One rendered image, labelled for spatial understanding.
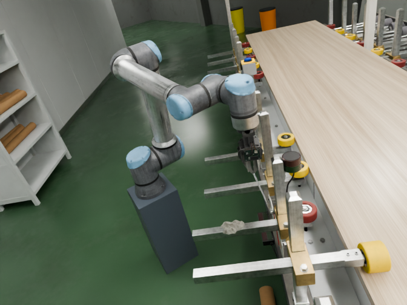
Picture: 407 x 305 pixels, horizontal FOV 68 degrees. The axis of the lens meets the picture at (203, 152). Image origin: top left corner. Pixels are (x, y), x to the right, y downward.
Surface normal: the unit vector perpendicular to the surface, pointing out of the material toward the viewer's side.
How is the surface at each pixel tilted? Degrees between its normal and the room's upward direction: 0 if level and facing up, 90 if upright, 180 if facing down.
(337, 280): 0
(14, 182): 90
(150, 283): 0
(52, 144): 90
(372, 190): 0
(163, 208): 90
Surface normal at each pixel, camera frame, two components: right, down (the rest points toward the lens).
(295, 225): -0.02, 0.53
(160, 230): 0.49, 0.37
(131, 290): -0.21, -0.83
